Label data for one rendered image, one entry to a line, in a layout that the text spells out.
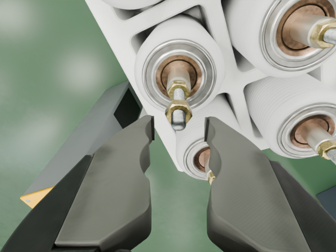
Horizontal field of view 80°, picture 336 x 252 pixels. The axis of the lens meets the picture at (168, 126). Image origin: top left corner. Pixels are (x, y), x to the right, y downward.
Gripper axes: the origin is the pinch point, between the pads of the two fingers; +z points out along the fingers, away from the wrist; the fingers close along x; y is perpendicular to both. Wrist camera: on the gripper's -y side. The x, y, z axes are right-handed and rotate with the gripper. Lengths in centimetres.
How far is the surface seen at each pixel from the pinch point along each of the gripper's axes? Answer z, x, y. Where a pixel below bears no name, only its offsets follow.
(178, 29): 9.9, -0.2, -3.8
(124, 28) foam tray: 16.5, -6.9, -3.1
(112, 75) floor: 34.5, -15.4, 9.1
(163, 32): 9.9, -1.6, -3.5
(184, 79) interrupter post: 6.5, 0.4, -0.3
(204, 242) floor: 35, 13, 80
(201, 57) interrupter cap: 9.2, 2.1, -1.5
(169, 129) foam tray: 16.6, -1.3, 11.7
